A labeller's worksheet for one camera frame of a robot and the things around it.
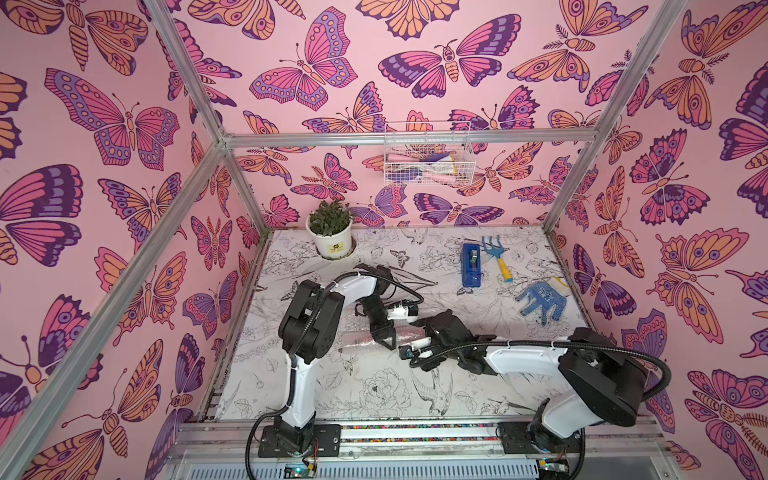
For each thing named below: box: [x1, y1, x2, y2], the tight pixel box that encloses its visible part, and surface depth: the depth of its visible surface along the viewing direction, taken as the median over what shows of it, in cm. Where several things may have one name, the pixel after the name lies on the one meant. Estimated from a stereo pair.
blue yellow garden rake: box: [482, 235, 513, 283], surface depth 114 cm
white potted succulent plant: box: [306, 200, 354, 260], surface depth 104 cm
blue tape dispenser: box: [462, 243, 481, 287], surface depth 105 cm
